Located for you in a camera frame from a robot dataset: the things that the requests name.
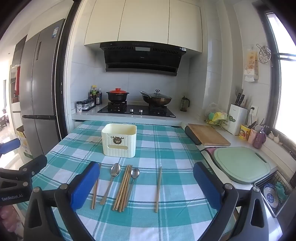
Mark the spice jar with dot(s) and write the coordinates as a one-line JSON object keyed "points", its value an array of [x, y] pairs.
{"points": [[90, 103], [85, 105], [79, 107]]}

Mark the pink cup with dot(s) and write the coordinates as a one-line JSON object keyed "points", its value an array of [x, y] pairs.
{"points": [[252, 137]]}

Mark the grey refrigerator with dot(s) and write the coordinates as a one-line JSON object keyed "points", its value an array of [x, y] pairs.
{"points": [[44, 81]]}

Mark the person's left hand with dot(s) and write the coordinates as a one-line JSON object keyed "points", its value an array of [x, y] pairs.
{"points": [[8, 215]]}

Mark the teal dish cloth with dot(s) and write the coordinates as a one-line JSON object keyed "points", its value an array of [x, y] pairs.
{"points": [[282, 188]]}

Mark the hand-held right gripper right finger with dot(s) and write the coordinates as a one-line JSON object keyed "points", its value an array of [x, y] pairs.
{"points": [[208, 187]]}

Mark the yellow snack packet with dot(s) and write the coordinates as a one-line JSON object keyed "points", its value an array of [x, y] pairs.
{"points": [[244, 133]]}

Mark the cardboard box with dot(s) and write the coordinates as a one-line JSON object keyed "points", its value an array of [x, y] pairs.
{"points": [[23, 143]]}

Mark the black clay pot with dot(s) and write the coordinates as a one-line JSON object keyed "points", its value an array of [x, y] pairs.
{"points": [[116, 97]]}

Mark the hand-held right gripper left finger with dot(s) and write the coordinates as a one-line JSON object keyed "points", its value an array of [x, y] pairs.
{"points": [[85, 183]]}

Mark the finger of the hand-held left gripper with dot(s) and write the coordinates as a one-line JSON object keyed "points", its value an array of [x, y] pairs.
{"points": [[34, 163], [9, 145]]}

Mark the hanging paper packet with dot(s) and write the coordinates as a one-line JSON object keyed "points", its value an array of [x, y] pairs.
{"points": [[251, 64]]}

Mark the glass wok lid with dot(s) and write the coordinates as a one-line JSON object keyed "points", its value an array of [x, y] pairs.
{"points": [[159, 95]]}

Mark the yellow cap sauce bottle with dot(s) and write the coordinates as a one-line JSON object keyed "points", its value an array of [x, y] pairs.
{"points": [[93, 95]]}

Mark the small steel spoon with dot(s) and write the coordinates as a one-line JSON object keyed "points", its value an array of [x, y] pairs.
{"points": [[135, 173]]}

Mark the black door frame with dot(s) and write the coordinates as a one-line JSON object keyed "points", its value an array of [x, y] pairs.
{"points": [[63, 92]]}

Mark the white wall outlet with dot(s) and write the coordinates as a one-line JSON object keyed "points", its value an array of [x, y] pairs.
{"points": [[253, 110]]}

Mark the cream ribbed utensil holder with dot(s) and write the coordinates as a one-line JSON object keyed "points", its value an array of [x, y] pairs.
{"points": [[124, 148]]}

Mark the white kitchen counter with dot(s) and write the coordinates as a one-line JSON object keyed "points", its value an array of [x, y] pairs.
{"points": [[192, 115]]}

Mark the garlic bulb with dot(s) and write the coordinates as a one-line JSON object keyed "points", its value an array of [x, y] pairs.
{"points": [[271, 135], [276, 137]]}

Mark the white wall cabinet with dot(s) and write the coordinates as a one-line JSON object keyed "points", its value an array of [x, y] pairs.
{"points": [[143, 23]]}

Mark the white knife block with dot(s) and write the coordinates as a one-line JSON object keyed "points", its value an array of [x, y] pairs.
{"points": [[237, 120]]}

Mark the red pot lid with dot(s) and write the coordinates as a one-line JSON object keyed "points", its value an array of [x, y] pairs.
{"points": [[118, 90]]}

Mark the black gas cooktop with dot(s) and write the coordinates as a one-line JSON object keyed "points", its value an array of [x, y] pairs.
{"points": [[136, 111]]}

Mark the dark metal wok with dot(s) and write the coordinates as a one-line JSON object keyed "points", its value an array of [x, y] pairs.
{"points": [[157, 102]]}

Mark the large steel spoon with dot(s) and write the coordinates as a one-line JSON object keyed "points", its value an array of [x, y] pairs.
{"points": [[115, 170]]}

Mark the blue patterned white bowl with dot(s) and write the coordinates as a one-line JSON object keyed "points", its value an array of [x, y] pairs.
{"points": [[270, 195]]}

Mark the plastic bag of vegetables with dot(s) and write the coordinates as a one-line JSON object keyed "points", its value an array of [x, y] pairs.
{"points": [[217, 115]]}

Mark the teal checkered tablecloth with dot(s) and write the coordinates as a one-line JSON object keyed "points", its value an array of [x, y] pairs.
{"points": [[161, 150]]}

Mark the window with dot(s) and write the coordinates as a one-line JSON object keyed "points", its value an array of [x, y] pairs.
{"points": [[286, 92]]}

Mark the wooden cutting board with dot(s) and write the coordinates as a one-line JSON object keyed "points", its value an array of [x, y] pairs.
{"points": [[208, 135]]}

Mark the dark sauce bottle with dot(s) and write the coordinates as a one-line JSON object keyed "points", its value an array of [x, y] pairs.
{"points": [[99, 97]]}

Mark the green cutting board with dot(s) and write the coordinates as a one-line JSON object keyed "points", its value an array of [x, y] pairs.
{"points": [[240, 164]]}

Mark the black range hood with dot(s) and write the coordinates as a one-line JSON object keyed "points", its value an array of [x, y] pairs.
{"points": [[141, 60]]}

